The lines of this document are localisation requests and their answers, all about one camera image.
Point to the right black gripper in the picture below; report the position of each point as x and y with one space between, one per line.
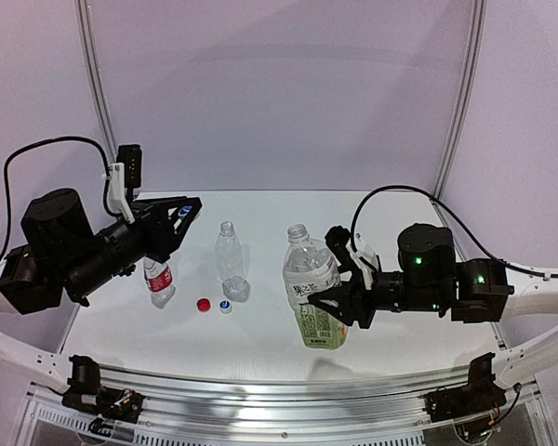
362 298

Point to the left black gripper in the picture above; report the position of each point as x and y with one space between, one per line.
150 228

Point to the blue white tea cap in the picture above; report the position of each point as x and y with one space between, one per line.
184 211

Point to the white label bottle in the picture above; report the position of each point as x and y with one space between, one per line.
310 268

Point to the clear crushed plastic bottle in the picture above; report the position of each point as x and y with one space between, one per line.
230 264

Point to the red label plastic bottle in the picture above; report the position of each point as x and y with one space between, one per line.
159 280

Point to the red bottle cap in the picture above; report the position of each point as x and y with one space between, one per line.
203 305

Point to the white blue bottle cap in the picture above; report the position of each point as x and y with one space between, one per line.
225 306

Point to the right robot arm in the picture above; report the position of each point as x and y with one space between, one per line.
430 279

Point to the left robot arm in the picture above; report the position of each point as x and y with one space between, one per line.
63 256

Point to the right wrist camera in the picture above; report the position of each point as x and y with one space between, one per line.
354 255

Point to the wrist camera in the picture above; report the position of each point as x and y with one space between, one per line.
354 255
122 178

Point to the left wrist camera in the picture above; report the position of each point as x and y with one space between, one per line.
122 178

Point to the front aluminium rail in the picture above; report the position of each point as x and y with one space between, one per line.
189 411

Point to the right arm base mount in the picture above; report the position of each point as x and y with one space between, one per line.
465 399

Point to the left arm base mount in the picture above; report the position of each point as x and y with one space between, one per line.
97 395

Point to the right aluminium frame post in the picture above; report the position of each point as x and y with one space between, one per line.
463 97

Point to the aluminium frame post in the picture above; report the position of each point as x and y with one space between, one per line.
95 84
463 97

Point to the left aluminium frame post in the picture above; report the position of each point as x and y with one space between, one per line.
95 84

